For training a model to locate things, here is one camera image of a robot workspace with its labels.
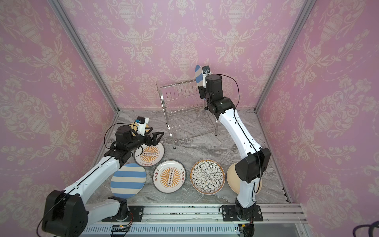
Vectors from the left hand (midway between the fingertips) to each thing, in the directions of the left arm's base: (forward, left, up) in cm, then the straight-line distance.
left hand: (158, 131), depth 80 cm
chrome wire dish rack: (+43, -11, -22) cm, 49 cm away
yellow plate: (-5, +9, +10) cm, 14 cm away
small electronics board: (-41, +17, -26) cm, 52 cm away
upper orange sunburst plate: (-4, +10, -22) cm, 24 cm away
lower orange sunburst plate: (-16, -6, -22) cm, 28 cm away
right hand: (+19, -27, +20) cm, 38 cm away
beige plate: (-19, -43, -19) cm, 50 cm away
